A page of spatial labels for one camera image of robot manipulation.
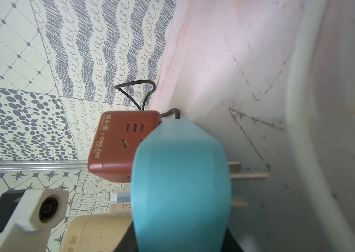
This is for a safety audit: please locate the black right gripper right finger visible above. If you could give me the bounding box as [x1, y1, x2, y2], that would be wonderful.
[224, 229, 243, 252]

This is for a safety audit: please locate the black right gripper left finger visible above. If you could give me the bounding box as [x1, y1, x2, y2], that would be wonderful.
[114, 223, 139, 252]

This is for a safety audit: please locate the teal power strip base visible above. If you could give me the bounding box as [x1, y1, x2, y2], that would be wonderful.
[130, 118, 270, 252]

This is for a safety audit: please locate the dark red cube socket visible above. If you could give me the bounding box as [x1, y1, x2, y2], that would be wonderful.
[87, 111, 162, 183]

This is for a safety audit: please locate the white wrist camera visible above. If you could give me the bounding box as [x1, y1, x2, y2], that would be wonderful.
[0, 189, 69, 252]

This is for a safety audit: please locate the white power cable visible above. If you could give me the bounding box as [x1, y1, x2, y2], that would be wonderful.
[284, 0, 355, 252]

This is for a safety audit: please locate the black power cable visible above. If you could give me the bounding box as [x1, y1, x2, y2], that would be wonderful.
[113, 79, 181, 120]

